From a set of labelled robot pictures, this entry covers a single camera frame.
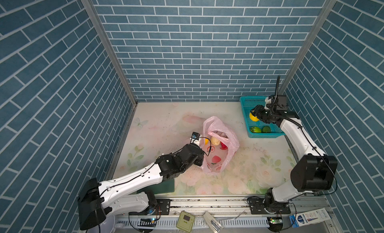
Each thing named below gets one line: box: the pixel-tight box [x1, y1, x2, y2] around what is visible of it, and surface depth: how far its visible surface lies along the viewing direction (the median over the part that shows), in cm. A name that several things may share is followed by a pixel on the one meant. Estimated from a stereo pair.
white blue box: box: [289, 207, 332, 228], surface depth 72 cm
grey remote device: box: [203, 211, 224, 233], surface depth 69 cm
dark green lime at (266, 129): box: [261, 125, 272, 133], surface depth 101 cm
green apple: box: [250, 126, 262, 133], surface depth 100 cm
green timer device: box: [176, 210, 195, 233], surface depth 70 cm
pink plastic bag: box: [200, 116, 240, 174], surface depth 80 cm
